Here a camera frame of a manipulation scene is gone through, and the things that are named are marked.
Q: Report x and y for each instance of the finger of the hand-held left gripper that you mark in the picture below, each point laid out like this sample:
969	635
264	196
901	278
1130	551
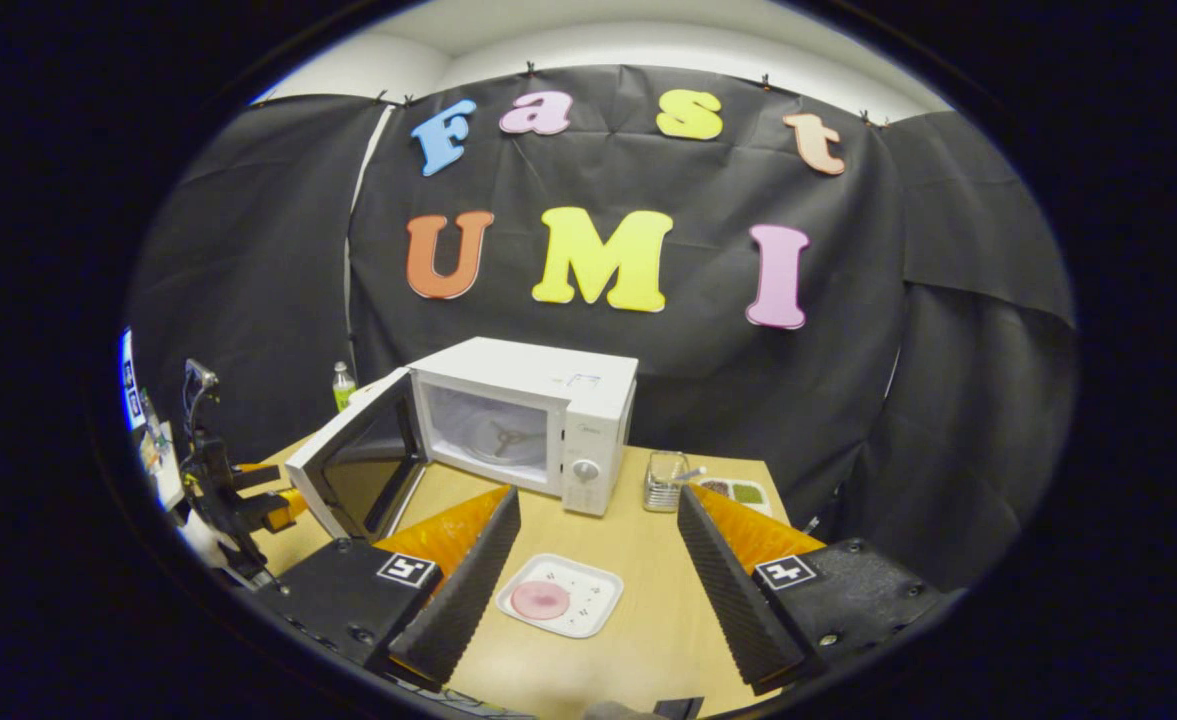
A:
256	474
283	510

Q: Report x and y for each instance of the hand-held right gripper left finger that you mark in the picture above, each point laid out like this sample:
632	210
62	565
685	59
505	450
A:
468	590

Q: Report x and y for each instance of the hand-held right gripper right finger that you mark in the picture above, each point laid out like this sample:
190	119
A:
733	600

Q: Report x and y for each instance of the pink round food slice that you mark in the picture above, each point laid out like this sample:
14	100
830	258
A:
540	600

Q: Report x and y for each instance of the white square plate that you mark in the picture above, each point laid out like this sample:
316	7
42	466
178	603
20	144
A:
588	585

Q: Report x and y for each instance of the white microwave oven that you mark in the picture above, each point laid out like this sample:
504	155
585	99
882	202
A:
588	400

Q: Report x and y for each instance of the glass microwave turntable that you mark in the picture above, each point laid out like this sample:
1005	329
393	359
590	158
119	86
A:
503	437

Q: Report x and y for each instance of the white divided grain tray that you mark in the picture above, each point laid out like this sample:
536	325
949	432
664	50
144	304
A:
743	493

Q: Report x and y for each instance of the green drink bottle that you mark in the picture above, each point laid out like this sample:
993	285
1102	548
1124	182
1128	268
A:
343	388

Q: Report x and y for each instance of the blue white sign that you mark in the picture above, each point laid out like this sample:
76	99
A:
129	380

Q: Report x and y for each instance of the black backdrop cloth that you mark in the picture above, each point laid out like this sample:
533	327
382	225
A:
848	300

